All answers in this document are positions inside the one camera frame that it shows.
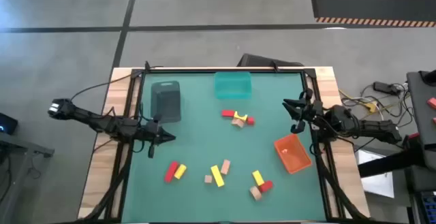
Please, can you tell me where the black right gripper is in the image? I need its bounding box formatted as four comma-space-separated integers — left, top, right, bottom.
282, 87, 328, 135

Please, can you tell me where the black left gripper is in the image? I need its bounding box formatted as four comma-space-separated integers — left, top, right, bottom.
136, 114, 176, 159

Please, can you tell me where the long red block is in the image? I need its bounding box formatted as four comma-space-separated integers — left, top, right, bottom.
164, 161, 180, 184

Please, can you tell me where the yellow cylinder block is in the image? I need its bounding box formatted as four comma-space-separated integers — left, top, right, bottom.
174, 163, 187, 180

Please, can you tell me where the long yellow block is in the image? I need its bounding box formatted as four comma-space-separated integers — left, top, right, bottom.
210, 165, 225, 188

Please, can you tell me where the wooden rectangular block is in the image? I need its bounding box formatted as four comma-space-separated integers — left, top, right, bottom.
220, 159, 232, 176

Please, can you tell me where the short yellow block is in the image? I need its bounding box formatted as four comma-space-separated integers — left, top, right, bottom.
251, 170, 265, 187

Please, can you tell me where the red cylinder block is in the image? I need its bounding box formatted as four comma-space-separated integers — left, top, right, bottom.
258, 180, 274, 193

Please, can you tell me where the wooden half-round block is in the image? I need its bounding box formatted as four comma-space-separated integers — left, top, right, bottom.
249, 186, 263, 202

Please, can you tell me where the dark grey plastic bin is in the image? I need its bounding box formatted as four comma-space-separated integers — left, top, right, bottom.
150, 80, 182, 124

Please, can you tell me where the orange plastic bin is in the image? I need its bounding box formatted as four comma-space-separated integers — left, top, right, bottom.
273, 133, 313, 175

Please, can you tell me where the black chair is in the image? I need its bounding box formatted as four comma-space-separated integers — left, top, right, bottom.
237, 53, 304, 68

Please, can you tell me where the teal plastic bin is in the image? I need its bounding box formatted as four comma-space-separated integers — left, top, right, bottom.
213, 71, 253, 100

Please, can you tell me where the black power strip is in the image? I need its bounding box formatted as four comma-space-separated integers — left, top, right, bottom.
373, 80, 402, 96

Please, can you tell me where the black support beam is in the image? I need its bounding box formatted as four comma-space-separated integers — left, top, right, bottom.
357, 145, 426, 179

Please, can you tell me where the white paper sheet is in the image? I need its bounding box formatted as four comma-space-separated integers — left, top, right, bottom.
356, 148, 395, 199

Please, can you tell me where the black hazard-striped floor mat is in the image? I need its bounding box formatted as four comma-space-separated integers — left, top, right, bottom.
310, 0, 436, 28

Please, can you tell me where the black console cart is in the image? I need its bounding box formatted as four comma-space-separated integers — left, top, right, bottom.
406, 69, 436, 171

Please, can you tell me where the grey side table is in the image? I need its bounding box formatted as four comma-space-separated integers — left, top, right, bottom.
0, 131, 55, 214

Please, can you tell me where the black electronic device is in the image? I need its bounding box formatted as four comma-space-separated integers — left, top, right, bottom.
0, 112, 18, 135

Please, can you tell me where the blue-lit keyboard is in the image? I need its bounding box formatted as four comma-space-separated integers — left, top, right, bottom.
420, 190, 436, 218

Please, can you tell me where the black aluminium table frame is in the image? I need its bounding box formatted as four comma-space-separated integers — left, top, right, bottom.
81, 65, 367, 224

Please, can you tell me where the yellow floor cable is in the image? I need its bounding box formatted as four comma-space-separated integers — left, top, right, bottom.
339, 89, 411, 114

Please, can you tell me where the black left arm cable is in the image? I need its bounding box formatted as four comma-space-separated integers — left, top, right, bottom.
69, 65, 164, 102

